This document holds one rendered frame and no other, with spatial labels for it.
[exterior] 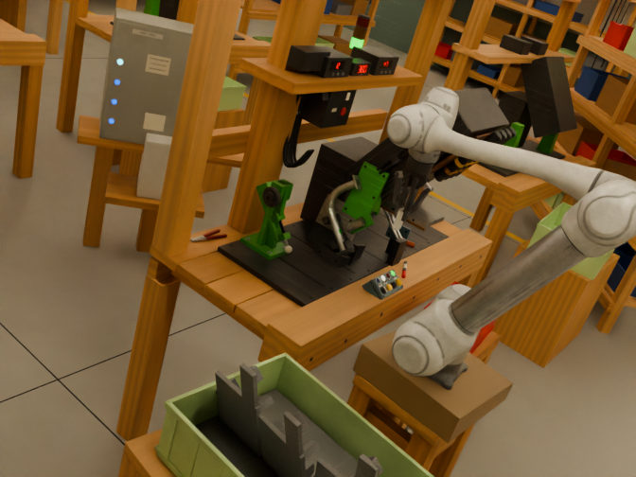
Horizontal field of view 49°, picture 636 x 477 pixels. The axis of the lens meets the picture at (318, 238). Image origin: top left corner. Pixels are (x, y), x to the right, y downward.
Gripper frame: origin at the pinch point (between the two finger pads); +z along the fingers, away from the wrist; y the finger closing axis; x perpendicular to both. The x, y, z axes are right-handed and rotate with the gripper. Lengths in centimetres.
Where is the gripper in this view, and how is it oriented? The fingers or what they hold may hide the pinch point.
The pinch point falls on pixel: (399, 219)
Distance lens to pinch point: 215.4
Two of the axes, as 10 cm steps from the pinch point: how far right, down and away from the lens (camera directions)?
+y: 7.7, 4.6, -4.5
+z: -2.7, 8.6, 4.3
